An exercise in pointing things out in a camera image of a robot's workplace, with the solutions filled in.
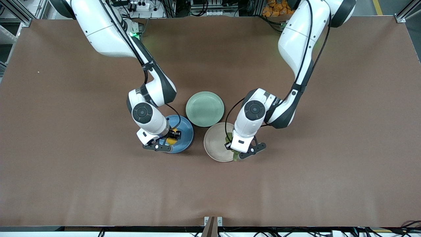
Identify yellow lemon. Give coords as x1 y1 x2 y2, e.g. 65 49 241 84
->
165 131 180 146

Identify blue plate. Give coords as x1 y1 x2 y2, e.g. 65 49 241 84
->
158 115 194 154

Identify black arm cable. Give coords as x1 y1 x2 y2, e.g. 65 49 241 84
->
225 0 331 143
99 0 182 131

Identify aluminium frame profile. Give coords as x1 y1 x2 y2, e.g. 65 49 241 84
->
395 6 421 23
0 0 50 27

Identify green lettuce leaf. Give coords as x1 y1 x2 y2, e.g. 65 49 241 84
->
225 132 241 162

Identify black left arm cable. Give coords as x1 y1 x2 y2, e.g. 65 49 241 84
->
225 0 331 143

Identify orange snack bags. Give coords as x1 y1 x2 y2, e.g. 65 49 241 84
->
262 0 295 17

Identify white power strip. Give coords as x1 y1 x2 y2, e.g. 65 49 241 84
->
127 1 150 11

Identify beige plate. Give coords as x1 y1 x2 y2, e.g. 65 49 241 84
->
203 122 238 162

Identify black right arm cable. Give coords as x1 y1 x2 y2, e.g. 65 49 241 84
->
99 0 182 131

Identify metal bracket with post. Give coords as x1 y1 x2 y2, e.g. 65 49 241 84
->
201 216 223 237

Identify light green plate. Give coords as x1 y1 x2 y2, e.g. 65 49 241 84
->
186 91 225 127

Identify black cable bundle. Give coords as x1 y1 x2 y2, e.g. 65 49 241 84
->
388 220 421 236

